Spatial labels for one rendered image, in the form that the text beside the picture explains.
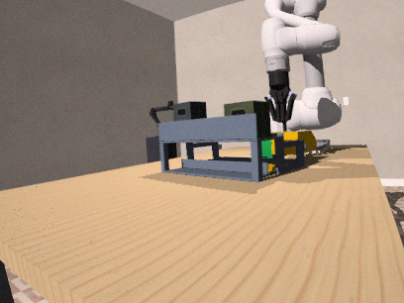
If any yellow bin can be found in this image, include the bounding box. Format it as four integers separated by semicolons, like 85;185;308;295
271;131;317;154

